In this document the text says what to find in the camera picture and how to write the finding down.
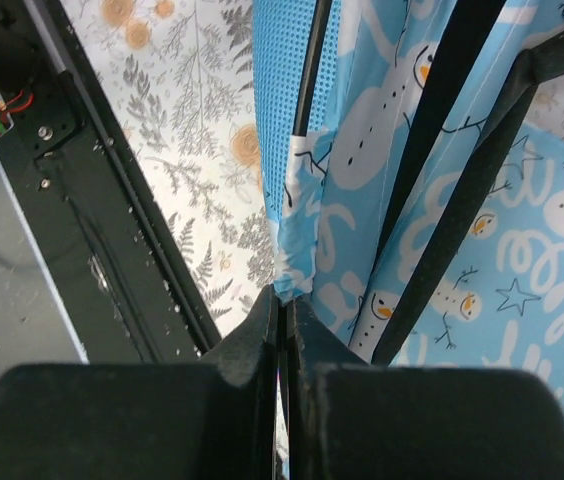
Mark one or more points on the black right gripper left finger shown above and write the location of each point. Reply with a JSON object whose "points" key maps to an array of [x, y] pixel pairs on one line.
{"points": [[212, 418]]}

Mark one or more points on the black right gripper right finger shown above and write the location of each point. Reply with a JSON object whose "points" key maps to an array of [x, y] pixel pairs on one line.
{"points": [[350, 420]]}

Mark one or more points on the blue snowman pet tent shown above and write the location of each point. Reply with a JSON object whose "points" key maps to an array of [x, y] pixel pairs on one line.
{"points": [[402, 93]]}

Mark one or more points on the floral white tablecloth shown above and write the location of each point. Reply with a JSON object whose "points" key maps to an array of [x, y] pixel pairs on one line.
{"points": [[178, 76]]}

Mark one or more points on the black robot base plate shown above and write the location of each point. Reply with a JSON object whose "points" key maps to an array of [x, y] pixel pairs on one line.
{"points": [[121, 283]]}

